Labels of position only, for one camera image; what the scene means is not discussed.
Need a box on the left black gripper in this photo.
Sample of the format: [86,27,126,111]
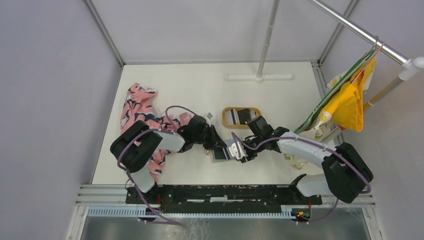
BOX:
[193,125,227,151]

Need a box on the white magnetic stripe card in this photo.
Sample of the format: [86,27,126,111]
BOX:
[211,148,232,163]

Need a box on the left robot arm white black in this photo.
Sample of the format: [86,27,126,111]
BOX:
[110,115,228,204]

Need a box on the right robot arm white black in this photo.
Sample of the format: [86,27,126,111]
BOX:
[228,116,374,204]

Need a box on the white rack pole with base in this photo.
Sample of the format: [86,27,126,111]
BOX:
[223,0,294,83]

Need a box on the pink patterned garment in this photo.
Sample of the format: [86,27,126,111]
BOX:
[120,83,194,182]

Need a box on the yellow dinosaur print garment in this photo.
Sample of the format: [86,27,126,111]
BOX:
[283,56,378,170]

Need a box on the green clothes hanger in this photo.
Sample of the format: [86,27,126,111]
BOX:
[294,49,376,134]

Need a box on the pink clothes hanger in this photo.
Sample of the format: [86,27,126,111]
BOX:
[350,41,386,84]

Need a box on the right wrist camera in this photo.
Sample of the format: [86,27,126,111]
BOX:
[227,141,248,161]

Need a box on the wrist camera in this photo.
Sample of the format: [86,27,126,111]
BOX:
[203,112,214,125]
[227,141,248,161]

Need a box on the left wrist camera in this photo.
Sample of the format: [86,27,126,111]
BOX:
[203,112,214,125]

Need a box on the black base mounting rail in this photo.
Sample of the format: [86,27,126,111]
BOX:
[125,184,323,214]

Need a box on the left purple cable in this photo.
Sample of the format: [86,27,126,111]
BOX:
[116,105,199,227]

